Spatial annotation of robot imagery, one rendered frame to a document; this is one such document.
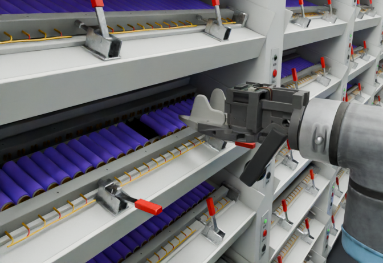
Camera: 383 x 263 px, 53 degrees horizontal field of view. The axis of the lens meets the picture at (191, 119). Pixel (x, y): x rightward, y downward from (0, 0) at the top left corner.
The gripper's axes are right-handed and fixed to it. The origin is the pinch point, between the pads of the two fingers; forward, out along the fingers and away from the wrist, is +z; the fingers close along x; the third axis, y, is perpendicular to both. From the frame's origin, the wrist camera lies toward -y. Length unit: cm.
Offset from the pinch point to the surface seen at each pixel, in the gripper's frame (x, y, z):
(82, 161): 20.8, -1.7, 4.6
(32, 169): 27.2, -1.1, 6.6
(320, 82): -74, -6, -2
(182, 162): 5.1, -6.0, -1.6
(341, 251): -130, -102, -6
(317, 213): -91, -62, -2
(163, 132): 3.0, -2.3, 3.9
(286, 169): -46, -26, -2
